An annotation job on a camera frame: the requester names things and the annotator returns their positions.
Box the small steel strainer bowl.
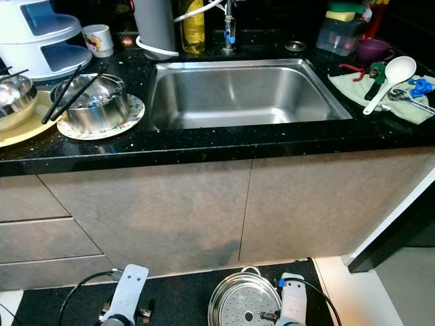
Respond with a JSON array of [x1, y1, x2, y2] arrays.
[[207, 267, 283, 326]]

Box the black floor mat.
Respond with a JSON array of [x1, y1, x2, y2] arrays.
[[10, 258, 347, 326]]

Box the grey stone-look cabinet door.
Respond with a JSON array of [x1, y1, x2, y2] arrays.
[[238, 146, 435, 266], [37, 160, 254, 272]]

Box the grey stone-look drawer front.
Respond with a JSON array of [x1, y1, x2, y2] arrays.
[[0, 217, 103, 266], [0, 175, 72, 223], [0, 255, 115, 293]]

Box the black counter end panel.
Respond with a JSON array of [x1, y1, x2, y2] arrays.
[[347, 197, 435, 274]]

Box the floral rim plate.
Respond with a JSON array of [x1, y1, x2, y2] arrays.
[[56, 94, 146, 141]]

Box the deep steel pot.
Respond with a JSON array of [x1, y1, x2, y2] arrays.
[[50, 73, 130, 134]]

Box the pale yellow plate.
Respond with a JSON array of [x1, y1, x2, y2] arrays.
[[0, 90, 62, 148]]

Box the stainless steel sink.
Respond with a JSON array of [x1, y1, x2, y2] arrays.
[[147, 58, 354, 132]]

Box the pale green dish cloth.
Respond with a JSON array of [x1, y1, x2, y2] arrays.
[[328, 70, 435, 125]]

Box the wide steel bowl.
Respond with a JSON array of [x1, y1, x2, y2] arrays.
[[0, 73, 39, 132]]

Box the blue plastic clip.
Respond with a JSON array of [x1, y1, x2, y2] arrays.
[[408, 77, 435, 99]]

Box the white tiered plastic rack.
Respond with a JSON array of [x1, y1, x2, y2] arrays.
[[0, 0, 92, 82]]

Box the white printed mug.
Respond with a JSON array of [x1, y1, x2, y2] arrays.
[[82, 24, 114, 58]]

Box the white plastic ladle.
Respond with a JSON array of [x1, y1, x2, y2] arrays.
[[362, 56, 417, 116]]

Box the yellow liquid bottle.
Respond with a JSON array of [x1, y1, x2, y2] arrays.
[[179, 0, 207, 56]]

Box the purple cup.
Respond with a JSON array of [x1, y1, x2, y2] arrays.
[[355, 38, 396, 65]]

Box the clear plastic container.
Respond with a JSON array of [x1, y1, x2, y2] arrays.
[[316, 19, 360, 57]]

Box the grey water filter canister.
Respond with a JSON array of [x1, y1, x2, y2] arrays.
[[133, 0, 177, 60]]

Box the chrome faucet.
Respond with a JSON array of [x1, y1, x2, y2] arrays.
[[221, 0, 239, 52]]

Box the yellow green sponge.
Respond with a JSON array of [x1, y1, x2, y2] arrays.
[[325, 1, 368, 23]]

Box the orange pump soap bottle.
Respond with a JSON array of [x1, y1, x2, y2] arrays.
[[362, 0, 389, 40]]

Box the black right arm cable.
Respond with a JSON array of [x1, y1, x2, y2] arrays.
[[275, 277, 344, 326]]

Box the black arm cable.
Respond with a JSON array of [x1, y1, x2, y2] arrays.
[[275, 277, 344, 326], [58, 269, 126, 326]]

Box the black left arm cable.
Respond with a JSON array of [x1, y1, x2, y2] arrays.
[[58, 269, 126, 326]]

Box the red handled tool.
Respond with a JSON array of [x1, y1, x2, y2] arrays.
[[338, 62, 369, 82]]

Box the green black handled tool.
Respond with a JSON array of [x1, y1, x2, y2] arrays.
[[366, 61, 388, 101]]

